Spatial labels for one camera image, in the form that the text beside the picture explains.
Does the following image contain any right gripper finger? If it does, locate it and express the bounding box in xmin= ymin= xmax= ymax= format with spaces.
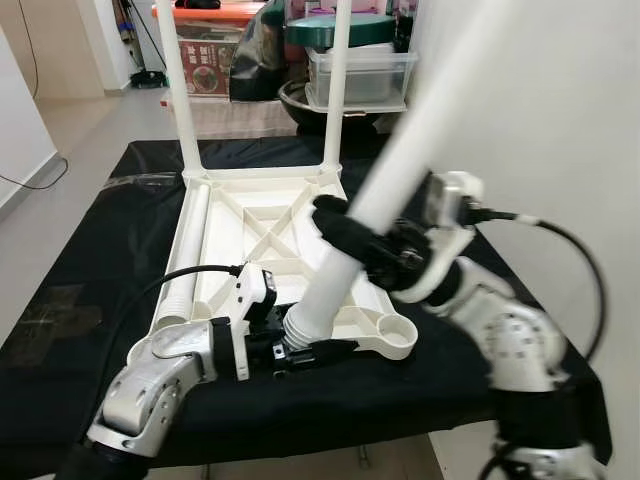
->
xmin=314 ymin=195 xmax=386 ymax=266

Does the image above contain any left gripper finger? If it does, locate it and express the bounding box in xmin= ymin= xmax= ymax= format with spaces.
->
xmin=296 ymin=340 xmax=359 ymax=373

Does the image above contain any white plastic table top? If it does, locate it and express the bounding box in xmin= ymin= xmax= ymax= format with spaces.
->
xmin=150 ymin=165 xmax=419 ymax=363

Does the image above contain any white plastic table leg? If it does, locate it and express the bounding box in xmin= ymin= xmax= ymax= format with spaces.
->
xmin=283 ymin=0 xmax=536 ymax=349
xmin=152 ymin=183 xmax=213 ymax=333
xmin=320 ymin=0 xmax=354 ymax=173
xmin=155 ymin=0 xmax=204 ymax=179

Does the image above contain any black wok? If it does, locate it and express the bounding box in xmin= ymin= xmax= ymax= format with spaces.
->
xmin=278 ymin=78 xmax=406 ymax=131

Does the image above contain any beige cloth-covered bench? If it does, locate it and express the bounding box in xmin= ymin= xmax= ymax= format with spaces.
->
xmin=175 ymin=92 xmax=331 ymax=139

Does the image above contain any clear plastic container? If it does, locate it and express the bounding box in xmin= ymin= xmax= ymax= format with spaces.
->
xmin=305 ymin=48 xmax=419 ymax=111

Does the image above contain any black bag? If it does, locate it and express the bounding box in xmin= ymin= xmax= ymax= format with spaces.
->
xmin=228 ymin=0 xmax=291 ymax=101

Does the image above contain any red printed cardboard box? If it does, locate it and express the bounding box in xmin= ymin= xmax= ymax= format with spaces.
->
xmin=180 ymin=40 xmax=236 ymax=96

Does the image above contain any black table cloth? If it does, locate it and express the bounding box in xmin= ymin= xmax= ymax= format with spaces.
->
xmin=0 ymin=135 xmax=613 ymax=476

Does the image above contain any clear storage bin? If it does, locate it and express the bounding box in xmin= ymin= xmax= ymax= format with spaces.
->
xmin=165 ymin=18 xmax=241 ymax=98

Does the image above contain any mop with black head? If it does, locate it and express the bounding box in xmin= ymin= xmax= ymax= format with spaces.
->
xmin=115 ymin=0 xmax=171 ymax=89

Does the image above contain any orange bin lid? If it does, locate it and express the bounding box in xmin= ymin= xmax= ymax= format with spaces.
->
xmin=150 ymin=0 xmax=266 ymax=23

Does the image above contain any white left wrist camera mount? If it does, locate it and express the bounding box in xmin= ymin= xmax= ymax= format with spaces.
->
xmin=232 ymin=265 xmax=279 ymax=331

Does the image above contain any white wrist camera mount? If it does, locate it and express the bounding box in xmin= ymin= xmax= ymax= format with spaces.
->
xmin=395 ymin=172 xmax=486 ymax=306
xmin=232 ymin=265 xmax=279 ymax=331

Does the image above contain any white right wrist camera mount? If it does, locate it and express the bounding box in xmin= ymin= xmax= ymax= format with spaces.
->
xmin=395 ymin=172 xmax=486 ymax=306

